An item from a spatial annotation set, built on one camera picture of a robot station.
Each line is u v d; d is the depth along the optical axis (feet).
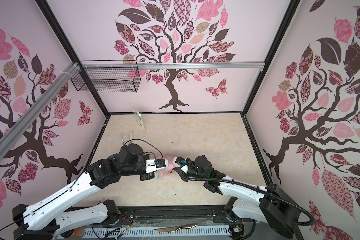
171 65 3.09
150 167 1.77
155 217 2.45
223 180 1.81
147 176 1.84
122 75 3.11
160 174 2.36
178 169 2.19
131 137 3.38
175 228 2.29
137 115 3.33
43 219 1.27
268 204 1.36
